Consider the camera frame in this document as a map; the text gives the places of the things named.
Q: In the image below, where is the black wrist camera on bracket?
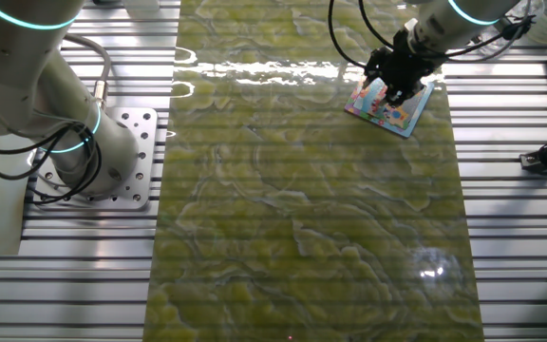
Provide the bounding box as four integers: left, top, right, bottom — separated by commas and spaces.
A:
500, 14, 538, 42

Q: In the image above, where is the black cable bundle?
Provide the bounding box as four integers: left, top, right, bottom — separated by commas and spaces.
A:
0, 108, 104, 206

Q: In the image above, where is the clear plastic cup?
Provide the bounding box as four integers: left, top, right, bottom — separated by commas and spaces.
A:
515, 0, 546, 48

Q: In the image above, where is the colourful jigsaw puzzle piece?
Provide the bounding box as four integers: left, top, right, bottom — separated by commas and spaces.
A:
359, 78, 389, 119

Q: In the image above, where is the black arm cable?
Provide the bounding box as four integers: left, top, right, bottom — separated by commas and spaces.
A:
358, 0, 534, 63
327, 0, 369, 69

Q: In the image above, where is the green marble pattern mat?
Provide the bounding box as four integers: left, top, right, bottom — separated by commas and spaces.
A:
142, 0, 486, 342

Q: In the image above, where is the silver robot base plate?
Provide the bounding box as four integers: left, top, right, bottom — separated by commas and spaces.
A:
30, 106, 160, 212

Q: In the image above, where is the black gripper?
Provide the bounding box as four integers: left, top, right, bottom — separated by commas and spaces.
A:
363, 28, 439, 108

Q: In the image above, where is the grey hose with metal connector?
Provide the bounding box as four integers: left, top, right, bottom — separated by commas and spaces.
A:
62, 32, 113, 111

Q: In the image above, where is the bus picture puzzle board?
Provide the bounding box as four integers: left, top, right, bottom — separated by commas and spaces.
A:
343, 59, 436, 140

